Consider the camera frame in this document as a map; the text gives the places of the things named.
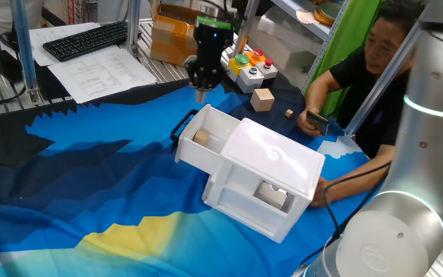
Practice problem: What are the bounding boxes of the man in black shirt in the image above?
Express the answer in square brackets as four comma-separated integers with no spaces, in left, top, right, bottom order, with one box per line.
[328,0,426,159]
[305,0,386,116]

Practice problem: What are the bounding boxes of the man's left hand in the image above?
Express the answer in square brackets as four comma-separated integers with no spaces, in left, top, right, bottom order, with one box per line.
[308,176,337,209]

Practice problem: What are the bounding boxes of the printed paper sheet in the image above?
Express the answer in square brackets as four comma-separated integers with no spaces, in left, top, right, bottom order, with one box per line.
[47,45,158,105]

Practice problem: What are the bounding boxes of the man's right hand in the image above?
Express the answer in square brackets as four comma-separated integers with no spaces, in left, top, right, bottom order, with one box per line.
[296,108,325,139]

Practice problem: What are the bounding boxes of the grey box small red button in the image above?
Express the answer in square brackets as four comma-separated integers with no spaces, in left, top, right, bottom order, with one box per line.
[255,57,279,81]

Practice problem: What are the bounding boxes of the black monitor cable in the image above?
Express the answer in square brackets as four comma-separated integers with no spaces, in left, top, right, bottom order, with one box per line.
[0,82,27,109]

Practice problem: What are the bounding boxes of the blue patterned tablecloth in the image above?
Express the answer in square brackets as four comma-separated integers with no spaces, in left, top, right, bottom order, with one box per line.
[0,72,372,277]

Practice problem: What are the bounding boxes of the yellow box with green button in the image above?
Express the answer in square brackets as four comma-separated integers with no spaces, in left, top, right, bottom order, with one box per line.
[227,53,251,83]

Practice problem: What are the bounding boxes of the grey box small green button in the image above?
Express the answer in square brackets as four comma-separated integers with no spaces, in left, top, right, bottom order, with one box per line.
[236,65,265,95]

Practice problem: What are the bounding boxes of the small wooden cube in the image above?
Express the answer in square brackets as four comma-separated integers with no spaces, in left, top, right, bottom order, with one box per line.
[193,129,210,147]

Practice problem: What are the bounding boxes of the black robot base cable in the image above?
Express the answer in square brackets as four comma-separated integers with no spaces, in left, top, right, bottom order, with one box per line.
[301,161,392,266]

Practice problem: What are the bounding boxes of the stacked ceramic bowls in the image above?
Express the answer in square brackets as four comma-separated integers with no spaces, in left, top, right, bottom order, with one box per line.
[313,1,345,27]

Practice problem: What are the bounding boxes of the grey metal shelf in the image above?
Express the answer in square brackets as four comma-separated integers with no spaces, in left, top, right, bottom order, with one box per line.
[271,0,351,94]

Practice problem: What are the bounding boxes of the man's right forearm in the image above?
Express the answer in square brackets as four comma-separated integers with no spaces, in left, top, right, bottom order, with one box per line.
[304,68,340,113]

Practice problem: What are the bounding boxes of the white plastic drawer cabinet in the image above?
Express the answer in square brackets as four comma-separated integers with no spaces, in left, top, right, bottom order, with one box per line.
[202,117,326,244]

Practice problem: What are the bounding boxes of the dark smartphone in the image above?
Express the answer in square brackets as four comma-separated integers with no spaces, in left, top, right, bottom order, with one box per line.
[305,110,330,136]

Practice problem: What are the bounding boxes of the bluish aluminium frame post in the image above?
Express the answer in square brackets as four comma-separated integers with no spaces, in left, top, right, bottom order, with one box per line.
[9,0,42,103]

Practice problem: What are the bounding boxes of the black computer keyboard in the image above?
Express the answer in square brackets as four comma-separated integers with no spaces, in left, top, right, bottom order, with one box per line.
[42,20,129,63]

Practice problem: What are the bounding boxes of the orange box with red button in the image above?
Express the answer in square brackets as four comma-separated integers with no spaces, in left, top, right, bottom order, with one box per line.
[244,48,268,66]

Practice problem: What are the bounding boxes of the taped cardboard box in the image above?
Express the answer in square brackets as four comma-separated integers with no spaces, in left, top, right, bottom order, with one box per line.
[150,0,207,67]

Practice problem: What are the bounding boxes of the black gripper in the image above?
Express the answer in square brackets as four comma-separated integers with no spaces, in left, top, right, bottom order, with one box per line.
[184,22,235,104]

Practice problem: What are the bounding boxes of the man's left forearm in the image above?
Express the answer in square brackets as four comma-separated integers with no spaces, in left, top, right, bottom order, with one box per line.
[328,144,396,201]

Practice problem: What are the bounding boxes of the large wooden cube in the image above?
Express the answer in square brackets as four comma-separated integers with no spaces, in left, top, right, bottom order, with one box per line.
[249,88,276,113]

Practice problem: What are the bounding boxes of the white drawer with black handle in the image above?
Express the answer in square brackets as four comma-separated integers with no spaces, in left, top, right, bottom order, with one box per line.
[170,103,241,176]

